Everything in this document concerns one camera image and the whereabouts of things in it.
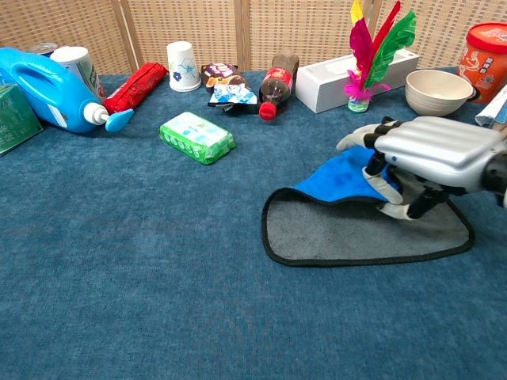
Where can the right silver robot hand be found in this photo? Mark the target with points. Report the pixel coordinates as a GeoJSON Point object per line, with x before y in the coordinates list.
{"type": "Point", "coordinates": [431, 146]}

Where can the grey and blue cloth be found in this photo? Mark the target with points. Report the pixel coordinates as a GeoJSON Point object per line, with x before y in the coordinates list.
{"type": "Point", "coordinates": [340, 233]}

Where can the beige bowl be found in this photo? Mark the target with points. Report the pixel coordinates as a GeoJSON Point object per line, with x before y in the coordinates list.
{"type": "Point", "coordinates": [435, 93]}

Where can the white and blue snack bag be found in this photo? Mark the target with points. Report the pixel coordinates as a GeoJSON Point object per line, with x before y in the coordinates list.
{"type": "Point", "coordinates": [495, 111]}

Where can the orange cylindrical snack tub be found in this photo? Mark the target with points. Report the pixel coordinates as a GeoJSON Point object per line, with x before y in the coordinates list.
{"type": "Point", "coordinates": [485, 59]}

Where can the colourful feather shuttlecock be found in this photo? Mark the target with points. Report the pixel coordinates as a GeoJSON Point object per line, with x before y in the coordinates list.
{"type": "Point", "coordinates": [374, 55]}

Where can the long white cardboard box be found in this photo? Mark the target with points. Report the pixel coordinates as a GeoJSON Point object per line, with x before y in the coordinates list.
{"type": "Point", "coordinates": [325, 85]}

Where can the cola plastic bottle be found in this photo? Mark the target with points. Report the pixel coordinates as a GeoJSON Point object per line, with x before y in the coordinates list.
{"type": "Point", "coordinates": [277, 85]}

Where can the dark chocolate snack bag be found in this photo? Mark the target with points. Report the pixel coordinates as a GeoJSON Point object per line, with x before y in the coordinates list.
{"type": "Point", "coordinates": [227, 87]}

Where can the green wet tissue pack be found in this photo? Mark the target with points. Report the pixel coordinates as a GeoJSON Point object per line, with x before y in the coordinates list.
{"type": "Point", "coordinates": [196, 136]}

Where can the woven rattan folding screen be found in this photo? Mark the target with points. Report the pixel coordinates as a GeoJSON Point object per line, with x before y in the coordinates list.
{"type": "Point", "coordinates": [218, 27]}

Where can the white paper cup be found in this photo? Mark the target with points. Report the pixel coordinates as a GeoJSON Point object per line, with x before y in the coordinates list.
{"type": "Point", "coordinates": [183, 67]}

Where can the red biscuit packet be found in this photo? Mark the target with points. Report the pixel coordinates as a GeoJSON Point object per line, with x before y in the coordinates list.
{"type": "Point", "coordinates": [136, 87]}

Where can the blue felt table cover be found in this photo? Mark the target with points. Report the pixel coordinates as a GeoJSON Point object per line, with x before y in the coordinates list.
{"type": "Point", "coordinates": [138, 257]}

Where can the white canister with green label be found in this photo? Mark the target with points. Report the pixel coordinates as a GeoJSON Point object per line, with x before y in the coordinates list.
{"type": "Point", "coordinates": [81, 65]}

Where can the blue pump detergent bottle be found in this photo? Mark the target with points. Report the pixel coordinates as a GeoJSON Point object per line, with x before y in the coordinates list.
{"type": "Point", "coordinates": [47, 91]}

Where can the blue metal drink can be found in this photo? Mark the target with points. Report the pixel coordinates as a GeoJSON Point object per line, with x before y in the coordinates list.
{"type": "Point", "coordinates": [43, 47]}

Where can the green transparent sachet box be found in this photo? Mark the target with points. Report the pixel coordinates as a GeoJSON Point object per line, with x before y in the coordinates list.
{"type": "Point", "coordinates": [16, 118]}

